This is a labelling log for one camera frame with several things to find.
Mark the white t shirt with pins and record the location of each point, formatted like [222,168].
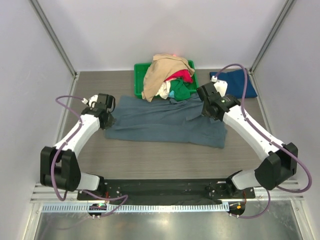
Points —
[164,90]

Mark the beige t shirt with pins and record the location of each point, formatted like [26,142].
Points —
[162,66]

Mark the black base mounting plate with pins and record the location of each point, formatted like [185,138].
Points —
[172,192]

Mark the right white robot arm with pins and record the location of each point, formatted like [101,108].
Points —
[277,158]

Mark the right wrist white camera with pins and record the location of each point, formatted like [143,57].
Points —
[220,85]

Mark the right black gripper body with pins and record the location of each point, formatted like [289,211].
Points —
[205,111]

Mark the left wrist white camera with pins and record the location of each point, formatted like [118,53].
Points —
[91,101]

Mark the white slotted cable duct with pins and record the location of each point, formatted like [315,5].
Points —
[99,208]

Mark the aluminium frame rail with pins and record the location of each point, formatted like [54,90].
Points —
[45,194]

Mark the wrist white camera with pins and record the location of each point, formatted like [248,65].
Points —
[91,101]
[220,85]

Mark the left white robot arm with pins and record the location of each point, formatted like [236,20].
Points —
[59,167]

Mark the green plastic bin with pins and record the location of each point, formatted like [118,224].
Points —
[140,70]

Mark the green t shirt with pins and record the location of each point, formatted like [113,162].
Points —
[181,91]

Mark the red t shirt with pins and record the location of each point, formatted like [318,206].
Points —
[183,74]

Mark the light blue t shirt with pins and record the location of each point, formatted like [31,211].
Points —
[171,95]

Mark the grey-blue t shirt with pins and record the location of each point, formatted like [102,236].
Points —
[166,120]

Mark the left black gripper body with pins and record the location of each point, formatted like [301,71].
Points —
[110,121]

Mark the folded dark blue t shirt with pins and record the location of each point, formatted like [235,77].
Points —
[235,80]

